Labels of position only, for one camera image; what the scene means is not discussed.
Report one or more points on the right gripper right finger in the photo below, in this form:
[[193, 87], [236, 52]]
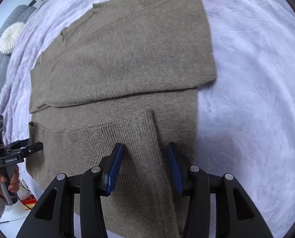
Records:
[[236, 214]]

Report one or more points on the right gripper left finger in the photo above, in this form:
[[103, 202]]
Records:
[[53, 215]]

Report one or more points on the olive brown knit sweater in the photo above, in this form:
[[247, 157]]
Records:
[[128, 71]]

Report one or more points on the person's left hand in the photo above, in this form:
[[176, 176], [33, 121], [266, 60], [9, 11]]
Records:
[[14, 183]]

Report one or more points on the red package on floor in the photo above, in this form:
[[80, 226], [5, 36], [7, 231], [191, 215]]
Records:
[[29, 202]]

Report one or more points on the lavender plush bed blanket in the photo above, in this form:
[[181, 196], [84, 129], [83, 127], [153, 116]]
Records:
[[247, 117]]

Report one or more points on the white round pleated cushion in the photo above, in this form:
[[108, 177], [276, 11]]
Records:
[[10, 37]]

